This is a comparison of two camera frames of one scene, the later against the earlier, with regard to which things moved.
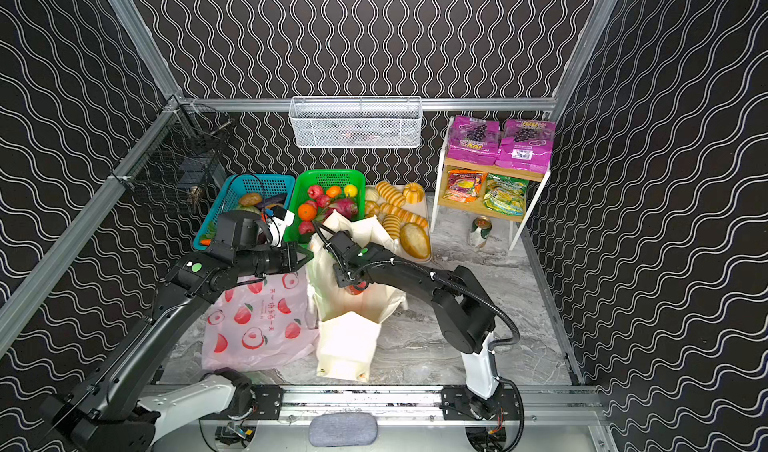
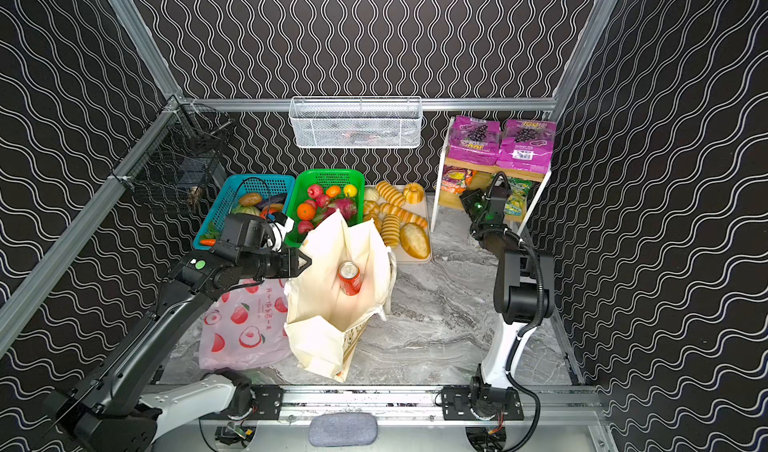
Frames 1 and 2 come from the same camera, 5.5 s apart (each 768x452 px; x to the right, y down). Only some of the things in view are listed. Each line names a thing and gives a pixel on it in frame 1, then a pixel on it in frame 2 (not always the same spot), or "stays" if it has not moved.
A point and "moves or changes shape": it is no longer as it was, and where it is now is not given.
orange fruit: (307, 212) stays
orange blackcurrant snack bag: (464, 186) moves or changes shape
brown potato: (251, 199) stays
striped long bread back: (390, 193) stays
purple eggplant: (274, 200) stays
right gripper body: (343, 270) to (480, 203)
